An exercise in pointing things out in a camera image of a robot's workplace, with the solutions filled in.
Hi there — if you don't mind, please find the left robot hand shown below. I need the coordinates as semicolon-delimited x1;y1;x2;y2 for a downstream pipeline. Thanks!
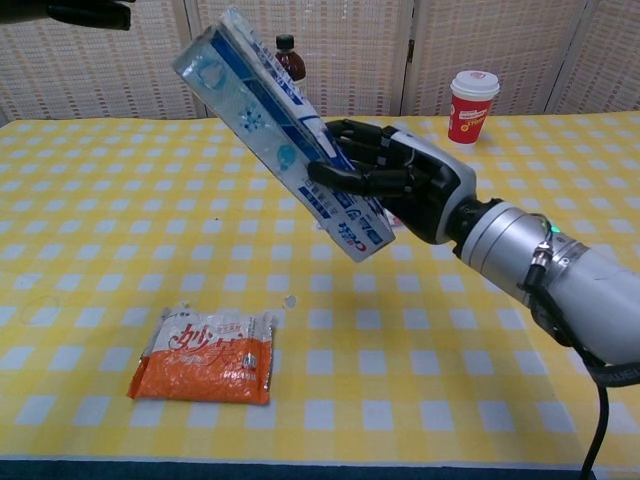
0;0;136;32

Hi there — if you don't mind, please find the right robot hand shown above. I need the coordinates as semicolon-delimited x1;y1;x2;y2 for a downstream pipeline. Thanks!
306;118;476;246

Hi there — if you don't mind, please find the blue white toothpaste box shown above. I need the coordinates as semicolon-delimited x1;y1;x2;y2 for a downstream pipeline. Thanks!
171;8;397;264

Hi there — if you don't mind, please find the pink white plastic packet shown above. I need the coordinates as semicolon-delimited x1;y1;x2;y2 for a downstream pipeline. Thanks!
312;207;407;232

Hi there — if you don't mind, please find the woven folding screen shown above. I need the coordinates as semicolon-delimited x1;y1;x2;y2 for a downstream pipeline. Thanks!
0;0;640;122

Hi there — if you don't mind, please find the red paper cup white lid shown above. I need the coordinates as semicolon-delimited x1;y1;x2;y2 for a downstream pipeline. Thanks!
447;70;502;146

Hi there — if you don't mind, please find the dark drink bottle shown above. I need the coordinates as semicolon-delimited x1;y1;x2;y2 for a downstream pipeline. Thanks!
273;33;307;96

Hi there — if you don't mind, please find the yellow white checked tablecloth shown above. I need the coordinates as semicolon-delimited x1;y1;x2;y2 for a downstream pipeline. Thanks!
0;112;640;469

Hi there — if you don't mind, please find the orange white snack bag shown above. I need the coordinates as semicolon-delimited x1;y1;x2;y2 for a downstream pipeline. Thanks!
126;304;279;407

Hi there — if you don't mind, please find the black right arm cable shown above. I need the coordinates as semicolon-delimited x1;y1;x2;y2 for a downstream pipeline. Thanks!
519;214;640;480

